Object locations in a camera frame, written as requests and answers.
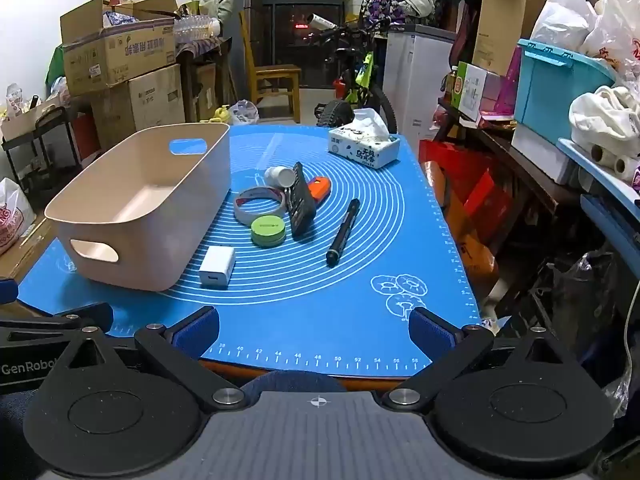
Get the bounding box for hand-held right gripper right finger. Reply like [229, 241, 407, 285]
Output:
[383, 306, 585, 410]

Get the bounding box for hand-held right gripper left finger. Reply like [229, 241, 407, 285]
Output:
[64, 305, 250, 410]

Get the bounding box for white charger adapter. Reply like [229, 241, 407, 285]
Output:
[199, 246, 236, 289]

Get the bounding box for green round tin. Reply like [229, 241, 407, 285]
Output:
[250, 214, 288, 247]

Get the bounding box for beige plastic basket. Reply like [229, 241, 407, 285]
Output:
[44, 122, 232, 292]

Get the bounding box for black marker pen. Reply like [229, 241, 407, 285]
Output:
[326, 199, 362, 267]

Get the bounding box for black remote control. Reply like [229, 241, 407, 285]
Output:
[289, 161, 317, 239]

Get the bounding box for white pill bottle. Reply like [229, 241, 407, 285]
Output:
[263, 166, 297, 189]

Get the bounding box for flat brown cardboard box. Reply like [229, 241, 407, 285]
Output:
[0, 219, 57, 281]

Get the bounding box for red-printed white plastic bag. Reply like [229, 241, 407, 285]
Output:
[0, 177, 37, 256]

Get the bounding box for blue silicone mat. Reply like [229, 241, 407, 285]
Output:
[17, 125, 483, 377]

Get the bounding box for white tape roll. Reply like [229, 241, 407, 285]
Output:
[234, 186, 288, 227]

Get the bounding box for red shopping bags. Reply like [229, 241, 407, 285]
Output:
[419, 139, 502, 286]

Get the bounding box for black metal cart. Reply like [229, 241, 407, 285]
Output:
[0, 102, 83, 181]

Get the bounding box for red and white appliance box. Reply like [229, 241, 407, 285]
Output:
[74, 111, 102, 162]

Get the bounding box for orange utility knife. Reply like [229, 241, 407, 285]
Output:
[306, 176, 332, 206]

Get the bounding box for white tissue box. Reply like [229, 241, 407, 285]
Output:
[327, 108, 401, 169]

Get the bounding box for taped brown cardboard box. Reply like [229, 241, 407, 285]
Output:
[91, 64, 187, 151]

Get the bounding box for clear plastic bag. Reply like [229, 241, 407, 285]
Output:
[227, 99, 260, 126]

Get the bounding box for green and white carton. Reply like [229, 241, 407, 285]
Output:
[451, 61, 488, 121]

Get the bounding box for paper towel rolls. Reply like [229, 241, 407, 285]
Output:
[589, 142, 640, 177]

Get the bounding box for white freezer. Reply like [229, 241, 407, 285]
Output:
[384, 24, 457, 143]

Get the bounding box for wooden chair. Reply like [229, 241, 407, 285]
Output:
[240, 10, 302, 124]

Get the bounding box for green bicycle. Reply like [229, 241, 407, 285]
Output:
[314, 22, 398, 133]

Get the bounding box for open printed cardboard box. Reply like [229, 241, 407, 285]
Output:
[60, 0, 177, 97]

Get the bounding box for blue plastic storage bin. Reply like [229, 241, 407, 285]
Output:
[514, 38, 617, 146]

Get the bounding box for white crumpled cloth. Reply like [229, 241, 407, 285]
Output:
[569, 85, 640, 157]

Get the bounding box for pack of water bottles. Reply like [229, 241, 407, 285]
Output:
[172, 15, 221, 44]

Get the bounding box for tall brown cardboard box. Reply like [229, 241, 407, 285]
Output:
[472, 0, 551, 76]

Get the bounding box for floral cloth bundle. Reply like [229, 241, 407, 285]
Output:
[360, 0, 407, 27]

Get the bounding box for white plastic bags pile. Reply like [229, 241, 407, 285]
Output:
[530, 0, 640, 86]

